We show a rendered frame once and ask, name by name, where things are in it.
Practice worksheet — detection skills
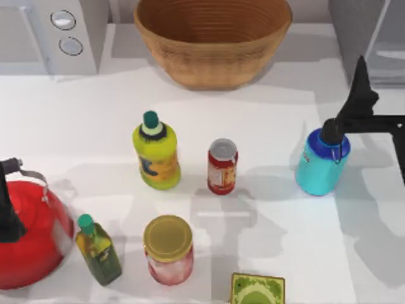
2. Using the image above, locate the brown woven basket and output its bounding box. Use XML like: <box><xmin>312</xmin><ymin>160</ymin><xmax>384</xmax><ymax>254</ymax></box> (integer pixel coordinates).
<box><xmin>133</xmin><ymin>0</ymin><xmax>293</xmax><ymax>92</ymax></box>

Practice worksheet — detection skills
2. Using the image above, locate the blue bottle with black cap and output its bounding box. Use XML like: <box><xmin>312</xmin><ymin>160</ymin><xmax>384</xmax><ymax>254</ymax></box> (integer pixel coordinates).
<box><xmin>295</xmin><ymin>118</ymin><xmax>352</xmax><ymax>197</ymax></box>

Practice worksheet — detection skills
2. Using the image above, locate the yellow-green bottle with green cap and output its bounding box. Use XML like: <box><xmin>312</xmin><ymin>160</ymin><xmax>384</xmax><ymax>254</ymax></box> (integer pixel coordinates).
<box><xmin>132</xmin><ymin>110</ymin><xmax>182</xmax><ymax>191</ymax></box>

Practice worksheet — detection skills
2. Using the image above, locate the green square coaster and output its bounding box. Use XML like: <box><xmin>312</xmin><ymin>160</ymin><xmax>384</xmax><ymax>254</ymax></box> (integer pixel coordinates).
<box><xmin>228</xmin><ymin>272</ymin><xmax>286</xmax><ymax>304</ymax></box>

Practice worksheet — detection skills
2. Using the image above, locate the small round microwave knob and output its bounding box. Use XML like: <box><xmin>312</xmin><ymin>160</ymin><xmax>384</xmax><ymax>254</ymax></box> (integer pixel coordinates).
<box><xmin>58</xmin><ymin>35</ymin><xmax>84</xmax><ymax>57</ymax></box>

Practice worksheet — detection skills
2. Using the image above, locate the grey cabinet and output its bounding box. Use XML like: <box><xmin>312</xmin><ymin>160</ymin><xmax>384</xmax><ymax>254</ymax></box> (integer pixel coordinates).
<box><xmin>328</xmin><ymin>0</ymin><xmax>405</xmax><ymax>87</ymax></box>

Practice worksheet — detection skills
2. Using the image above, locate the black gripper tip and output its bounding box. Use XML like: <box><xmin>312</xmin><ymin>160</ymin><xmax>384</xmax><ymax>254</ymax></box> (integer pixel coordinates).
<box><xmin>0</xmin><ymin>157</ymin><xmax>27</xmax><ymax>245</ymax></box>

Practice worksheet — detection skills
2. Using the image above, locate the red kettle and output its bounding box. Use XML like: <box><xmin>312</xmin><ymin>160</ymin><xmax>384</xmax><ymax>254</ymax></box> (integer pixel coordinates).
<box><xmin>0</xmin><ymin>157</ymin><xmax>75</xmax><ymax>291</ymax></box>

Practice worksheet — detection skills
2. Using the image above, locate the pale microwave oven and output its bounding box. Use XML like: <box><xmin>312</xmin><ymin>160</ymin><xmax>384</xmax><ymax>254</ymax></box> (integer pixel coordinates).
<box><xmin>0</xmin><ymin>0</ymin><xmax>112</xmax><ymax>76</ymax></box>

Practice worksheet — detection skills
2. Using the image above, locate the pink jar with gold lid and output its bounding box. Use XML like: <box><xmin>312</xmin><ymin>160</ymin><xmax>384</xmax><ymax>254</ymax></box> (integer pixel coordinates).
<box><xmin>142</xmin><ymin>215</ymin><xmax>194</xmax><ymax>286</ymax></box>

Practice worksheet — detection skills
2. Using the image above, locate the large round microwave knob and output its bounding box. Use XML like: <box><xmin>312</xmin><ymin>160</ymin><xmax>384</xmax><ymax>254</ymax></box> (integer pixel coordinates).
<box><xmin>50</xmin><ymin>9</ymin><xmax>77</xmax><ymax>31</ymax></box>

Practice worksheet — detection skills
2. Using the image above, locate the red and white can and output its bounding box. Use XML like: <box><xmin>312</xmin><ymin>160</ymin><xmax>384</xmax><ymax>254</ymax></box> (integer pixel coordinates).
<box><xmin>207</xmin><ymin>137</ymin><xmax>239</xmax><ymax>196</ymax></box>

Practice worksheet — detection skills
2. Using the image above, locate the green oil bottle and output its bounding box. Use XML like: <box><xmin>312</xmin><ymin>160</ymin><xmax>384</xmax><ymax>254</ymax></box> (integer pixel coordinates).
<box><xmin>75</xmin><ymin>213</ymin><xmax>123</xmax><ymax>288</ymax></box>

